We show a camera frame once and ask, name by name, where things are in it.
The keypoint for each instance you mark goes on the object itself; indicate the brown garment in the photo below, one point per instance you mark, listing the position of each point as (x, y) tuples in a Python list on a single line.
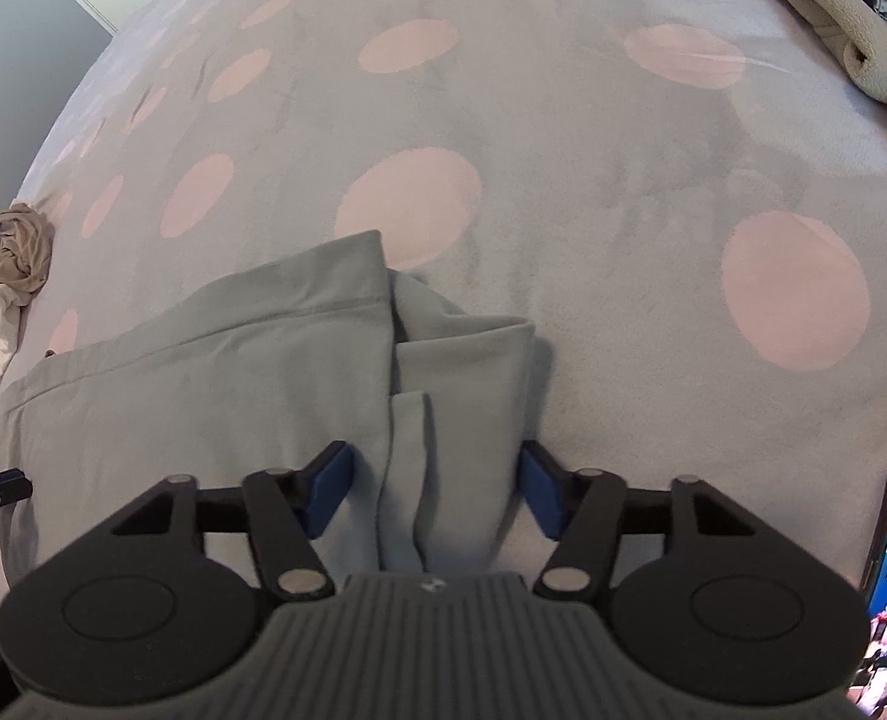
[(12, 247)]

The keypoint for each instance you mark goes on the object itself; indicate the grey pink-dotted bed blanket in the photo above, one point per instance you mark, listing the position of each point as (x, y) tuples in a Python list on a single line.
[(563, 165)]

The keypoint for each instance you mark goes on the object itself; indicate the white garment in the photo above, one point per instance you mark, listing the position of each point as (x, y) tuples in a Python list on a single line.
[(5, 319)]

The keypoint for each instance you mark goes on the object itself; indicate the beige blanket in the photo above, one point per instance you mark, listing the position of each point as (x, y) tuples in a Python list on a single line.
[(826, 15)]

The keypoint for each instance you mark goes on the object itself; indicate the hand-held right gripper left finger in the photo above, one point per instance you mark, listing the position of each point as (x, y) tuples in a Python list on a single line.
[(331, 491)]

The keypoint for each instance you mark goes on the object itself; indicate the grey garment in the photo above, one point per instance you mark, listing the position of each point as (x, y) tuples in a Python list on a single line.
[(263, 390)]

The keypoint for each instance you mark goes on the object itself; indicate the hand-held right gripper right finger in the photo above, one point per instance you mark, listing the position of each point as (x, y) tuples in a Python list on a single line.
[(542, 487)]

